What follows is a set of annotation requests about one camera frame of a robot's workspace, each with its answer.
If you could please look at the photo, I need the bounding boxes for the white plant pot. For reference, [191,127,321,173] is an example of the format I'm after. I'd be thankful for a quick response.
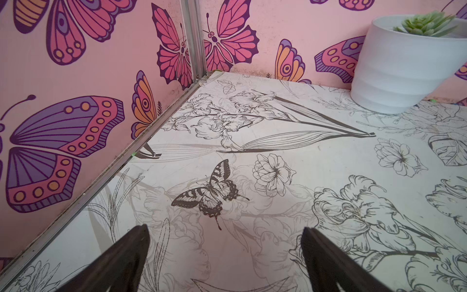
[350,15,467,114]

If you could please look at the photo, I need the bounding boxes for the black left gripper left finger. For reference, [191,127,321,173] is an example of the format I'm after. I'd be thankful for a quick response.
[57,225,150,292]

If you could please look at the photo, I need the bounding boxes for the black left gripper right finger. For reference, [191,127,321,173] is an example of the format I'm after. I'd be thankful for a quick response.
[300,227,390,292]

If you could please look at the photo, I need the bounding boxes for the aluminium frame post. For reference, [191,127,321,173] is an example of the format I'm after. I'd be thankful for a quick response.
[180,0,207,83]

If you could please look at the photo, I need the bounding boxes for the green succulent plant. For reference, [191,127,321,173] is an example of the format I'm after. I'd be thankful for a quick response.
[392,11,457,38]

